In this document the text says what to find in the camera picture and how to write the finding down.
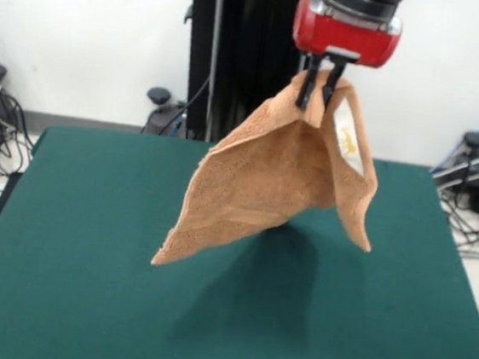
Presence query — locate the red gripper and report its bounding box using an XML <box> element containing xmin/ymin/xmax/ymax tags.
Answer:
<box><xmin>284</xmin><ymin>0</ymin><xmax>407</xmax><ymax>119</ymax></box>

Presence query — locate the tan terry towel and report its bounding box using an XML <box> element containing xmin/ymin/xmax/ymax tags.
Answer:
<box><xmin>149</xmin><ymin>54</ymin><xmax>391</xmax><ymax>289</ymax></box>

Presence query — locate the dark green table cloth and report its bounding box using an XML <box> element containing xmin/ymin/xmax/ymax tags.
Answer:
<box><xmin>0</xmin><ymin>119</ymin><xmax>479</xmax><ymax>359</ymax></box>

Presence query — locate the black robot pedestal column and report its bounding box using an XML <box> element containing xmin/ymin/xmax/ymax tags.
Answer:
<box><xmin>170</xmin><ymin>0</ymin><xmax>341</xmax><ymax>155</ymax></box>

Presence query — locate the black pedestal foot knob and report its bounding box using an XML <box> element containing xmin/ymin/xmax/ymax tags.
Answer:
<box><xmin>141</xmin><ymin>86</ymin><xmax>190</xmax><ymax>139</ymax></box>

